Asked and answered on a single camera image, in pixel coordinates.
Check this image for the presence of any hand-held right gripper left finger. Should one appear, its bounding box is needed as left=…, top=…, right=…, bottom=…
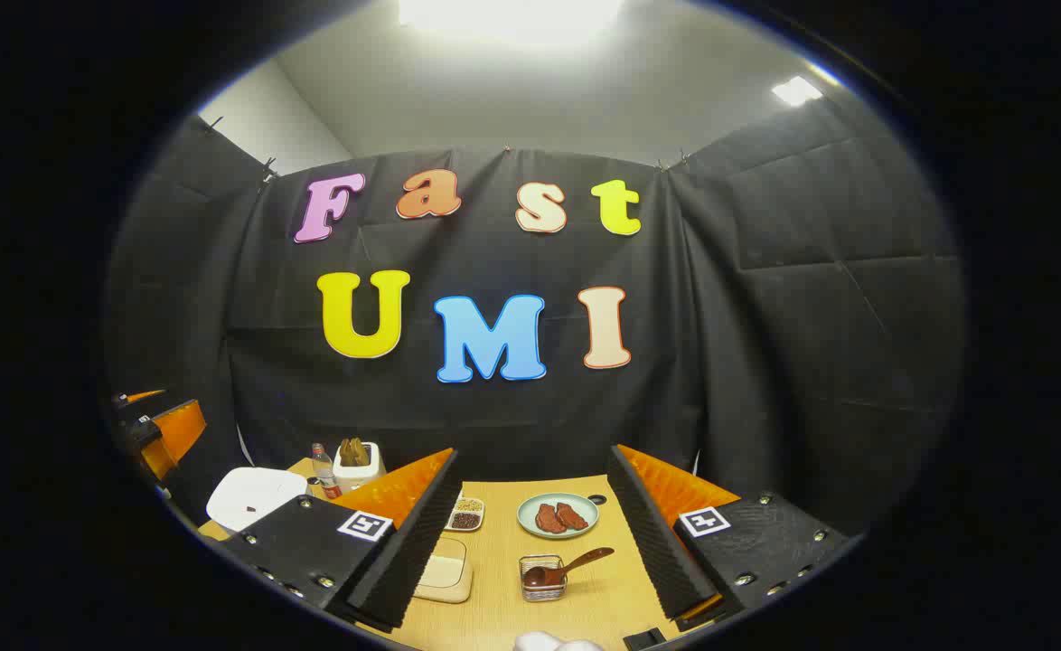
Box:
left=221, top=447, right=462, bottom=634

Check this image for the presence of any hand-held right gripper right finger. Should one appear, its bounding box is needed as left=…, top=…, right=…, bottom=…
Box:
left=606, top=443, right=850, bottom=634

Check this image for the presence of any cream tray of rice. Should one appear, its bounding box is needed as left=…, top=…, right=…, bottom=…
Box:
left=413, top=538, right=474, bottom=604

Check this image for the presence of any brown wooden spoon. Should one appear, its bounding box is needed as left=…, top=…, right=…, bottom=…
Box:
left=523, top=547, right=615, bottom=589

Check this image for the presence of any white rice cooker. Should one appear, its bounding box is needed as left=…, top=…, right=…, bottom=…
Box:
left=206, top=467, right=310, bottom=533

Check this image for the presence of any metal wire chopstick holder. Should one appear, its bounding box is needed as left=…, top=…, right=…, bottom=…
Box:
left=520, top=554, right=568, bottom=603

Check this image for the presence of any white divided grain dish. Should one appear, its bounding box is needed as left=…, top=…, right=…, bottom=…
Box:
left=446, top=495, right=486, bottom=533

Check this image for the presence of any white toaster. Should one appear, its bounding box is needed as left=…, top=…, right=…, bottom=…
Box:
left=332, top=441, right=387, bottom=494

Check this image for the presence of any clear plastic water bottle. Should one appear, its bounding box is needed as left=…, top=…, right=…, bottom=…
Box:
left=312, top=443, right=343, bottom=500

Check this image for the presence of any pale green plate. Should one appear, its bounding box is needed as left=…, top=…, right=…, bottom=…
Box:
left=518, top=493, right=600, bottom=540

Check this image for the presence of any black backdrop cloth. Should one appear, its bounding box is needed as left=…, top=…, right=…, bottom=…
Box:
left=101, top=90, right=970, bottom=543

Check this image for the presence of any small ceiling light panel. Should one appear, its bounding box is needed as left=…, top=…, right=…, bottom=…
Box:
left=772, top=76, right=822, bottom=108

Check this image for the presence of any large ceiling light panel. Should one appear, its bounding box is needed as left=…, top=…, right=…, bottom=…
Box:
left=399, top=0, right=626, bottom=42

